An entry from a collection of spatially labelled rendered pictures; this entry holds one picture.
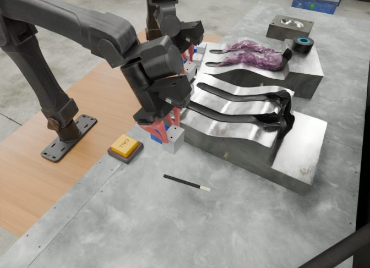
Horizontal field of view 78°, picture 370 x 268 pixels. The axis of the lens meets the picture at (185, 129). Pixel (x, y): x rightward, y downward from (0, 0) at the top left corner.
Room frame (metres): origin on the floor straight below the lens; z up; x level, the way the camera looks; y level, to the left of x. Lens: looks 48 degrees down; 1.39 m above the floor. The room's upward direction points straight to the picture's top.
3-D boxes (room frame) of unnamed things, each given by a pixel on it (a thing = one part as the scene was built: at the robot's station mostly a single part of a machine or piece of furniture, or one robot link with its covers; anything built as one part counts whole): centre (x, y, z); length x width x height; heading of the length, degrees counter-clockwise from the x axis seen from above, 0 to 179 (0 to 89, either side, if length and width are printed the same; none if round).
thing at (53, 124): (0.50, 0.37, 0.90); 0.09 x 0.06 x 0.06; 165
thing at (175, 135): (0.40, 0.07, 0.94); 0.13 x 0.05 x 0.05; 59
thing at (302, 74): (0.87, -0.28, 0.86); 0.50 x 0.26 x 0.11; 77
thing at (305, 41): (0.88, -0.48, 0.93); 0.08 x 0.08 x 0.04
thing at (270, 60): (0.87, -0.28, 0.90); 0.26 x 0.18 x 0.08; 77
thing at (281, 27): (1.22, -0.57, 0.84); 0.20 x 0.15 x 0.07; 60
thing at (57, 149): (0.49, 0.38, 0.84); 0.20 x 0.07 x 0.08; 156
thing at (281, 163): (0.52, -0.17, 0.87); 0.50 x 0.26 x 0.14; 60
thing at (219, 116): (0.54, -0.17, 0.92); 0.35 x 0.16 x 0.09; 60
